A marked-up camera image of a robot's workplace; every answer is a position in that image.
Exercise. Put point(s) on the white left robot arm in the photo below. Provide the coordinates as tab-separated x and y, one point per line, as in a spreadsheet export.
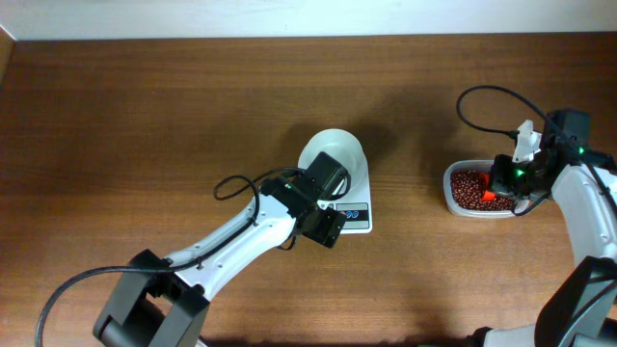
164	301

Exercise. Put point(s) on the clear plastic bean container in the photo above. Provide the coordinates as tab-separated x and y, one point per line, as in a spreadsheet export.
483	166

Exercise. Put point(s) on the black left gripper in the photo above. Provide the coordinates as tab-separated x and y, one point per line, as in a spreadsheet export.
326	227

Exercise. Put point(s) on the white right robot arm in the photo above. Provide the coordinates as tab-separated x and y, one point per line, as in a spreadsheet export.
585	192

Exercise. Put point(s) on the white digital kitchen scale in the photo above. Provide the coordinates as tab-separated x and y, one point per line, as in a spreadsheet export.
356	203

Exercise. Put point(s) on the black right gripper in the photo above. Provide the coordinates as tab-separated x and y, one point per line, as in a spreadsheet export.
501	174

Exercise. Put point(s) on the red adzuki beans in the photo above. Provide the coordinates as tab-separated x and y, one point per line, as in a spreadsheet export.
468	187

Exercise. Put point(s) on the white round bowl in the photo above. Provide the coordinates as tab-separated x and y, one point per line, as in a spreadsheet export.
337	142

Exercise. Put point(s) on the orange plastic scoop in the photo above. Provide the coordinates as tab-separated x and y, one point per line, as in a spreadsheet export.
488	194

